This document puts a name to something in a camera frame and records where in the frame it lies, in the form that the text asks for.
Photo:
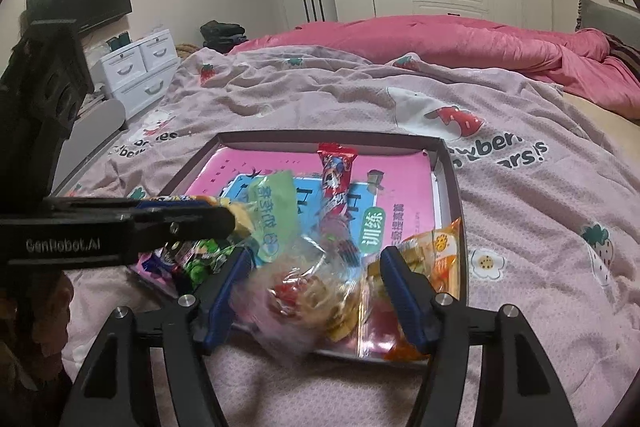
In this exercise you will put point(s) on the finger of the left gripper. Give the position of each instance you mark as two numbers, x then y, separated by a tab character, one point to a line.
108	203
45	237

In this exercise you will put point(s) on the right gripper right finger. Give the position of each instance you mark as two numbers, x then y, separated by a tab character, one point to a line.
518	384

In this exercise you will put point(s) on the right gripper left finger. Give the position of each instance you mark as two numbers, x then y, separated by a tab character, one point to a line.
114	386

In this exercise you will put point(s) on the black green pea packet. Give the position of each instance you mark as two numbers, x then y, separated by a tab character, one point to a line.
195	262

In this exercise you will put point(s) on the orange rice cracker packet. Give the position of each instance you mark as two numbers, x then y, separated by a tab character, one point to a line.
425	286

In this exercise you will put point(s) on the blue oreo packet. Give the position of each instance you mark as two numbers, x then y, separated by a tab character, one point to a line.
153	265

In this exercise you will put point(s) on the clear nougat cracker packet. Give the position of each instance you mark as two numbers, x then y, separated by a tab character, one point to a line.
306	297

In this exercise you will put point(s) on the green pouch with yellow cake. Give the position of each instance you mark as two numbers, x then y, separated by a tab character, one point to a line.
272	204

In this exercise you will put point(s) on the red candy tube packet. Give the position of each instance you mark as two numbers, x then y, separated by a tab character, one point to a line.
337	162

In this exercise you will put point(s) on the grey bench seat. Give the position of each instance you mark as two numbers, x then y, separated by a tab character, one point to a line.
91	132

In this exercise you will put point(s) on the white drawer cabinet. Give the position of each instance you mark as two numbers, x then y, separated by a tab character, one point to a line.
138	74

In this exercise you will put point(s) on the dark shallow box tray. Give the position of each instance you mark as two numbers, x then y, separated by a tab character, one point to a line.
354	192

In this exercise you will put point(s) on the pink Chinese workbook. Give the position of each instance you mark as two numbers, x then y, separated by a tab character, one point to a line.
315	224

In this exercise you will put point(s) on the purple strawberry blanket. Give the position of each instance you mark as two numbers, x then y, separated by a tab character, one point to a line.
492	185

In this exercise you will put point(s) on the dark clothes pile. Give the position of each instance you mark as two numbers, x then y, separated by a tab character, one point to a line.
222	37

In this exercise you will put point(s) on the pink quilt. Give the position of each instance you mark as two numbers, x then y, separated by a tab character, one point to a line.
581	62

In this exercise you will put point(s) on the striped dark pillow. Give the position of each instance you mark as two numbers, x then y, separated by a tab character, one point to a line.
626	54

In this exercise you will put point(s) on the grey bed headboard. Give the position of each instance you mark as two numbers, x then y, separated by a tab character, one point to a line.
613	22

